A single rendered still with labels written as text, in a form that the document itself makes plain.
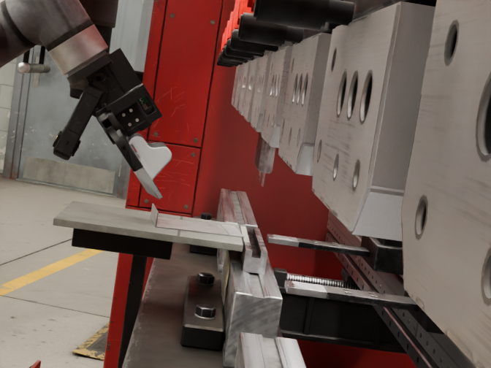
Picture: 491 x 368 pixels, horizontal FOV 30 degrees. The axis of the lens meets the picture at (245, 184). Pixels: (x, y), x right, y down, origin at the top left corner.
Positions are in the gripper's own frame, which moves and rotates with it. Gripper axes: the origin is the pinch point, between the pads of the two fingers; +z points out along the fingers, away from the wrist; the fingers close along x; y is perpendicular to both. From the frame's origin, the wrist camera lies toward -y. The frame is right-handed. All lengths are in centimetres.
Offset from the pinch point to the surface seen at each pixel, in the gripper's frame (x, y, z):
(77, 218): -4.4, -10.5, -2.8
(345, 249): -5.3, 19.4, 21.8
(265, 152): -5.8, 16.7, 3.1
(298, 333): 38, 8, 46
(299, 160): -83, 10, -11
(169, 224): -1.3, -0.4, 5.5
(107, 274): 398, -58, 94
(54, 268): 398, -81, 74
